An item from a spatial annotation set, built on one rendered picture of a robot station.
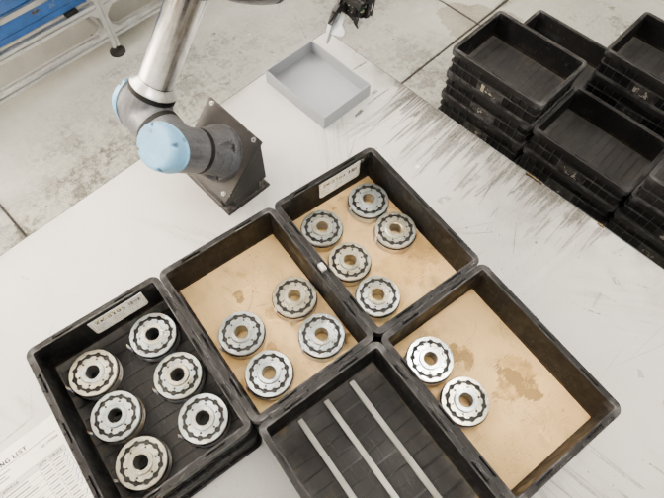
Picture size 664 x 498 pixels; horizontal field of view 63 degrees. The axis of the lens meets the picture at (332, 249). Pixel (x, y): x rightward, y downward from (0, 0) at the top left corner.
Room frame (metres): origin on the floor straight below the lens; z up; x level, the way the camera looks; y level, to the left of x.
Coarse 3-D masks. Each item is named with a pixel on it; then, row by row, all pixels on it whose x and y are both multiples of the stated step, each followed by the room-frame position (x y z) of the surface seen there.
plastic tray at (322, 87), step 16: (304, 48) 1.40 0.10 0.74; (320, 48) 1.39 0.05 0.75; (288, 64) 1.34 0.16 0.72; (304, 64) 1.36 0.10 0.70; (320, 64) 1.36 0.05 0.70; (336, 64) 1.33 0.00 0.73; (272, 80) 1.26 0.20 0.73; (288, 80) 1.29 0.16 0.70; (304, 80) 1.29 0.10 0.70; (320, 80) 1.29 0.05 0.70; (336, 80) 1.29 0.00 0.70; (352, 80) 1.28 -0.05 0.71; (288, 96) 1.21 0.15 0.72; (304, 96) 1.22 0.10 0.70; (320, 96) 1.22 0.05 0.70; (336, 96) 1.22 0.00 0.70; (352, 96) 1.22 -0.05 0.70; (368, 96) 1.23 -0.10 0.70; (304, 112) 1.15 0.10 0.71; (320, 112) 1.16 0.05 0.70; (336, 112) 1.13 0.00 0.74
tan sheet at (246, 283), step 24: (264, 240) 0.63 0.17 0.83; (240, 264) 0.56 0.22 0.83; (264, 264) 0.56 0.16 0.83; (288, 264) 0.56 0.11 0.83; (192, 288) 0.50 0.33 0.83; (216, 288) 0.50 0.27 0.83; (240, 288) 0.50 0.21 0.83; (264, 288) 0.50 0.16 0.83; (216, 312) 0.44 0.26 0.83; (264, 312) 0.44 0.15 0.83; (216, 336) 0.38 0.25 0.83; (240, 336) 0.38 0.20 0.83; (288, 336) 0.38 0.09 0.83; (240, 360) 0.33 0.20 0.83; (312, 360) 0.33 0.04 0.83; (264, 408) 0.22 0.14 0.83
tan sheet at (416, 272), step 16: (368, 176) 0.83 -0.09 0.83; (320, 208) 0.72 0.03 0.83; (336, 208) 0.72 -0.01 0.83; (352, 224) 0.68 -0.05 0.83; (368, 224) 0.68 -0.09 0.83; (352, 240) 0.63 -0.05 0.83; (368, 240) 0.63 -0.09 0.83; (416, 240) 0.64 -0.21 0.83; (384, 256) 0.59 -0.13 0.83; (400, 256) 0.59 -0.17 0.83; (416, 256) 0.59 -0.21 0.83; (432, 256) 0.59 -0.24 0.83; (384, 272) 0.55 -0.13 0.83; (400, 272) 0.55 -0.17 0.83; (416, 272) 0.55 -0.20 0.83; (432, 272) 0.55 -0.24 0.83; (448, 272) 0.55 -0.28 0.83; (352, 288) 0.51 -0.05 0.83; (400, 288) 0.51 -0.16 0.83; (416, 288) 0.51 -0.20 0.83; (432, 288) 0.51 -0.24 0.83; (400, 304) 0.47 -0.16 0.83; (384, 320) 0.43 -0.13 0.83
